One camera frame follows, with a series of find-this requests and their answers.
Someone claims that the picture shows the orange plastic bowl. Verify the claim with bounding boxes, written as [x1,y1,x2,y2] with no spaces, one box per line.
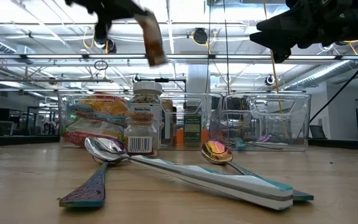
[175,128,210,147]

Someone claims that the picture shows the long ceiling light bar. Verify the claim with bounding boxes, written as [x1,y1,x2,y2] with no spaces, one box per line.
[0,53,358,60]

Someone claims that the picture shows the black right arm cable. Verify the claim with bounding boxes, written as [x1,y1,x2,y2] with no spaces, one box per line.
[308,45,358,123]

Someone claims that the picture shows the black hanging cable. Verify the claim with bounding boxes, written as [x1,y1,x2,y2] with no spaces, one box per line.
[206,0,211,80]
[223,0,231,94]

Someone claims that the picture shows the white lid spice jar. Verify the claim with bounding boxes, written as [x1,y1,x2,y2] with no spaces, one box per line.
[130,81,163,156]

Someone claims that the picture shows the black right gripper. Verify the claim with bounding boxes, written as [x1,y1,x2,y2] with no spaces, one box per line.
[249,0,324,63]

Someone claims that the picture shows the multicolour ramen packet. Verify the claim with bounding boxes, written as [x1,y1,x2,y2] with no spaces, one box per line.
[63,118,124,147]

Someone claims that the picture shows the yellow hanging cable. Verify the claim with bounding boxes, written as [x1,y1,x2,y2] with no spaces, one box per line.
[262,0,283,114]

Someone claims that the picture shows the brown seasoning sachet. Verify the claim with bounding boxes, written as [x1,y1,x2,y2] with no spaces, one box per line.
[134,11,170,68]

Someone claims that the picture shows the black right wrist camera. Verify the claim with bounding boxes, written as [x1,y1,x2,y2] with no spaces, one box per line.
[323,0,358,30]

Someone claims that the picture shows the iridescent spoon patterned blue handle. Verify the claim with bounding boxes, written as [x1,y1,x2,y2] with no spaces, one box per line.
[200,139,314,202]
[58,155,127,208]

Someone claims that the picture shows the black ceiling cable reel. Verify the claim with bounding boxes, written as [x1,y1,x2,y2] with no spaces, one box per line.
[93,29,117,54]
[193,27,209,45]

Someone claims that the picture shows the small cork stoppered jar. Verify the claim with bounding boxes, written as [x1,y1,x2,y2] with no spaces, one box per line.
[122,112,158,157]

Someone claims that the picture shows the green oregano jar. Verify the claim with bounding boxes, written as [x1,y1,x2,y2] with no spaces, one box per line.
[182,100,203,148]

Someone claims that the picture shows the yellow Maruchan ramen packet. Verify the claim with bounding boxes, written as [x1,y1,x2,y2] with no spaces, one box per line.
[73,94,131,124]

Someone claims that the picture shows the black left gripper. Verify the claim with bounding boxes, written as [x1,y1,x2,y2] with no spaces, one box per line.
[65,0,154,32]

